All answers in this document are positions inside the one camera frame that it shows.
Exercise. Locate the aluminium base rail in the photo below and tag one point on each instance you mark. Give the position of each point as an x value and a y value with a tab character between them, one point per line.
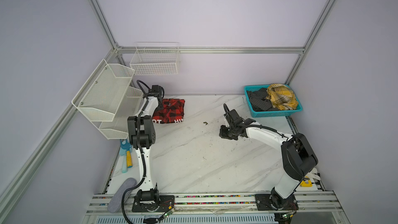
317	207

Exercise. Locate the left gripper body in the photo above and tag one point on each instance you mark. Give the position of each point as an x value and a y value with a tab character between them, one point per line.
160	107

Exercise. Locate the white mesh wall shelf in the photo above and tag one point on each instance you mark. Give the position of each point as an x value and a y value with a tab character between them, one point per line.
107	99

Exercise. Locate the white wire wall basket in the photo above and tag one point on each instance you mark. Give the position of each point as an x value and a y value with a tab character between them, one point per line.
156	58

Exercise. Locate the teal hand rake tool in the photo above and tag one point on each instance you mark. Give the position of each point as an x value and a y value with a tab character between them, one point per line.
124	145

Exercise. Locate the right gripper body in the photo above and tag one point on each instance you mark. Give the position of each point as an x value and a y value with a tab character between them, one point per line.
227	132

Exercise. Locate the yellow tape measure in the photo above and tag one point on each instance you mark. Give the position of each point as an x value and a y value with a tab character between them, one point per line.
306	182

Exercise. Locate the yellow plaid shirt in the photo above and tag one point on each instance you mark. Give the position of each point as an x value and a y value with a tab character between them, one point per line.
282	97

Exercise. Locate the teal plastic basket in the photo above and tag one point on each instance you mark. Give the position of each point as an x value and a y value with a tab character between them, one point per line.
277	113

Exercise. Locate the dark grey shirt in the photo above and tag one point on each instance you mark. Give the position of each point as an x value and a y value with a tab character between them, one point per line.
259	101

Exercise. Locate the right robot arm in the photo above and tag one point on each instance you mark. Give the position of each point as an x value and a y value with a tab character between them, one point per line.
297	155

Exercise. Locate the red black plaid shirt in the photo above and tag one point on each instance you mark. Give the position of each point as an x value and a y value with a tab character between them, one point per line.
172	112

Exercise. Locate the white work glove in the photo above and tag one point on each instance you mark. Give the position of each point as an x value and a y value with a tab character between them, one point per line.
314	174

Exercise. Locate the grey foam pad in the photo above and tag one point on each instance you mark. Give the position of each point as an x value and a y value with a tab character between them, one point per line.
116	201

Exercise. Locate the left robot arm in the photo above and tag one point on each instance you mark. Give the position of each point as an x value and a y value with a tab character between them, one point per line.
142	136

